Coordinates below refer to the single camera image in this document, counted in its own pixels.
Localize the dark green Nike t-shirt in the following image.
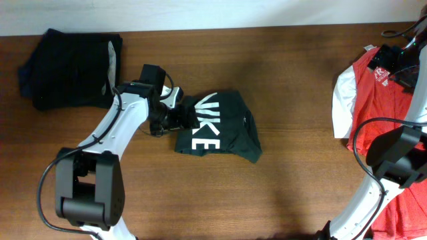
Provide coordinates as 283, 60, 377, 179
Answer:
175, 90, 262, 163

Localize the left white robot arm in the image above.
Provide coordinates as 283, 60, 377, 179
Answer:
55, 64, 199, 239

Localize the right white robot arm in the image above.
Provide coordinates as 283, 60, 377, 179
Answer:
315, 13, 426, 239

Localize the folded black clothes stack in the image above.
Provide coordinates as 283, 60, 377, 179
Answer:
17, 29, 123, 111

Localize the white t-shirt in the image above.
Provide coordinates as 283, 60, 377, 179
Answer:
332, 65, 357, 139

